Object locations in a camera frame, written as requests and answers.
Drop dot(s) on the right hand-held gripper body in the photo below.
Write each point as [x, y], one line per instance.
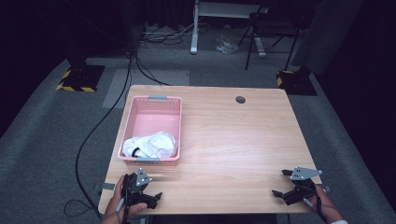
[303, 188]

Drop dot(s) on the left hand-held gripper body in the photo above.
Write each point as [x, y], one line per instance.
[134, 186]

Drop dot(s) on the white garment with black trim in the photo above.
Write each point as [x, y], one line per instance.
[155, 145]

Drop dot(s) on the pink plastic basket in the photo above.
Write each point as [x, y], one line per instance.
[155, 123]

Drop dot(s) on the person's right hand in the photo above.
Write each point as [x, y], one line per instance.
[323, 202]

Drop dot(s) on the person's left hand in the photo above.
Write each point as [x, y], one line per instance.
[113, 208]

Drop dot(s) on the grey tape strip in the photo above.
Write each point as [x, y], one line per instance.
[327, 188]
[108, 186]

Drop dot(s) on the grey table grommet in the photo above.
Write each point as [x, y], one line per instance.
[240, 100]

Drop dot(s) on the black yellow striped stand base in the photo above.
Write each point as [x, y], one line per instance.
[81, 79]
[295, 83]

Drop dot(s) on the clear plastic bag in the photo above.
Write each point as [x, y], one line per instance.
[225, 45]

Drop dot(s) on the black metal chair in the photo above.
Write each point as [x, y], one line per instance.
[271, 29]

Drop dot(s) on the grey curtain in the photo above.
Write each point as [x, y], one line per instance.
[327, 31]

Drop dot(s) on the white desk frame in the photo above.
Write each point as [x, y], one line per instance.
[194, 28]

